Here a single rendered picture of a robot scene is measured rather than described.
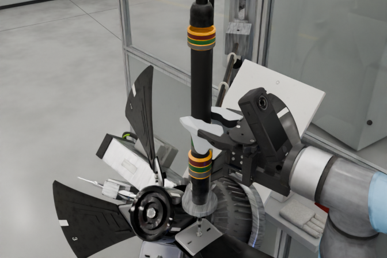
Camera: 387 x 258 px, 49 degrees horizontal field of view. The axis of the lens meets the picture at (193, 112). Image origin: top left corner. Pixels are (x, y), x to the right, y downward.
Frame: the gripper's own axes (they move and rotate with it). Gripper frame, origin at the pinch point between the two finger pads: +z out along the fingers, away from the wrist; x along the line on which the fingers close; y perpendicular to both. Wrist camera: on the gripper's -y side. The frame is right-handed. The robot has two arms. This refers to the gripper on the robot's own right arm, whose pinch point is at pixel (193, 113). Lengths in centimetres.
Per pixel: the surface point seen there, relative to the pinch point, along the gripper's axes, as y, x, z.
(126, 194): 39.1, 6.3, 26.4
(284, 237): 81, 54, -1
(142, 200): 26.7, -1.8, 12.3
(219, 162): 17.5, 9.6, 0.1
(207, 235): 30.1, 1.2, -3.1
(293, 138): 6.8, 12.7, -13.8
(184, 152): 93, 84, 67
